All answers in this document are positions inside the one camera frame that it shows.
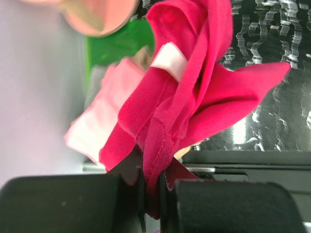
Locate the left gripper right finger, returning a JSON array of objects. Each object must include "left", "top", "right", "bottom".
[{"left": 159, "top": 161, "right": 306, "bottom": 233}]

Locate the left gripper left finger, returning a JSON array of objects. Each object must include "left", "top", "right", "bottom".
[{"left": 0, "top": 146, "right": 146, "bottom": 233}]

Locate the red t shirt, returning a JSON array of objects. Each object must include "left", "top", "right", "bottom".
[{"left": 99, "top": 0, "right": 292, "bottom": 220}]

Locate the folded pink t shirt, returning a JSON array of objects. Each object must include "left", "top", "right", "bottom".
[{"left": 64, "top": 57, "right": 144, "bottom": 165}]

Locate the folded beige t shirt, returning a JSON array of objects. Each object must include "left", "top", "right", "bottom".
[{"left": 133, "top": 45, "right": 153, "bottom": 71}]

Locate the green folder with label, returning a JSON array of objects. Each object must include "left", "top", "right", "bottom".
[{"left": 85, "top": 18, "right": 155, "bottom": 90}]

